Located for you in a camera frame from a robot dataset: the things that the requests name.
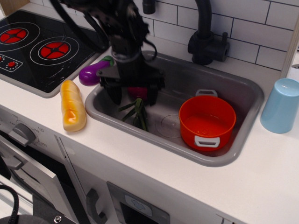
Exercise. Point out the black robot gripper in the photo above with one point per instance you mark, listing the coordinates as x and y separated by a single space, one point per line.
134 73

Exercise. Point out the purple toy beet green leaves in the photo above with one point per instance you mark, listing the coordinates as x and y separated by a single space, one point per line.
139 94

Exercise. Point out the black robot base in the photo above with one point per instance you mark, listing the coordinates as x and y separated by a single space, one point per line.
42 214

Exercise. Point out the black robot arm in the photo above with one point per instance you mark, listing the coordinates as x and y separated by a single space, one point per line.
121 27

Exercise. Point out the grey toy sink basin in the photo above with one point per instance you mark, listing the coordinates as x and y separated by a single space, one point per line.
182 81

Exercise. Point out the orange toy pot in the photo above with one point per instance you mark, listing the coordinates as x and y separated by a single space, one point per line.
206 121

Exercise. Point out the purple toy eggplant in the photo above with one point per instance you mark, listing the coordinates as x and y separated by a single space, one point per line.
88 75

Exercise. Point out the toy bread loaf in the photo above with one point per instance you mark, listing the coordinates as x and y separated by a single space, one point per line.
72 107

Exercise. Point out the dark grey toy faucet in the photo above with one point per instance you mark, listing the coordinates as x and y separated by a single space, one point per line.
190 25

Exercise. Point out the black toy stove top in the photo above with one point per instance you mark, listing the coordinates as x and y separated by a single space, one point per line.
38 53

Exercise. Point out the grey dishwasher panel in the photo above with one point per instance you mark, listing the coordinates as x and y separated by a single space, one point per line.
131 209

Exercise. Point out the grey oven knob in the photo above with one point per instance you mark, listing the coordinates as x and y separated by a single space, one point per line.
22 134

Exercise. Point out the toy oven door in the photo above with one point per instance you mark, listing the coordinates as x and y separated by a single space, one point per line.
35 177

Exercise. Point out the light blue plastic cup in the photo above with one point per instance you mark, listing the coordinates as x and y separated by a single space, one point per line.
281 108

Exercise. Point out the grey cabinet handle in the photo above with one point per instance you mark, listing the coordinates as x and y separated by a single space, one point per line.
91 199

